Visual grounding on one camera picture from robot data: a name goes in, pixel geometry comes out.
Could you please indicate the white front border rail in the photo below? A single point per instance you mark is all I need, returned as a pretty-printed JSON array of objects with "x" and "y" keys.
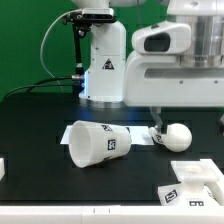
[{"x": 110, "y": 215}]

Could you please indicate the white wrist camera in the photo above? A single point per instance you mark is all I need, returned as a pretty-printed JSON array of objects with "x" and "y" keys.
[{"x": 162, "y": 38}]

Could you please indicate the white lamp shade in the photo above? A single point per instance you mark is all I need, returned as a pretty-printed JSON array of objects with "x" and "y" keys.
[{"x": 92, "y": 143}]

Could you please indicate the white lamp base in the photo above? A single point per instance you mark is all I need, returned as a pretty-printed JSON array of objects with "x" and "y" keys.
[{"x": 201, "y": 183}]

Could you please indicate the white paper sheet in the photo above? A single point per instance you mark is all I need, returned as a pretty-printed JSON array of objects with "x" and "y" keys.
[{"x": 139, "y": 135}]

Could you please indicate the white lamp bulb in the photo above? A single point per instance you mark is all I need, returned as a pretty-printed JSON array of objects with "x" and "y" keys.
[{"x": 177, "y": 138}]

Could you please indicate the white left corner block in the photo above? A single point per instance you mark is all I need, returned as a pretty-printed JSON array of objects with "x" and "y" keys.
[{"x": 2, "y": 168}]

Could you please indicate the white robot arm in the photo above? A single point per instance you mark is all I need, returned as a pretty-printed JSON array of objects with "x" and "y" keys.
[{"x": 104, "y": 78}]

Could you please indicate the black camera on stand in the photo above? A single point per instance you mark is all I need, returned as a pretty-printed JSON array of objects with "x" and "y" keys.
[{"x": 81, "y": 24}]

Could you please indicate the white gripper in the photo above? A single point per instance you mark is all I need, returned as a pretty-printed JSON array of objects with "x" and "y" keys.
[{"x": 159, "y": 81}]

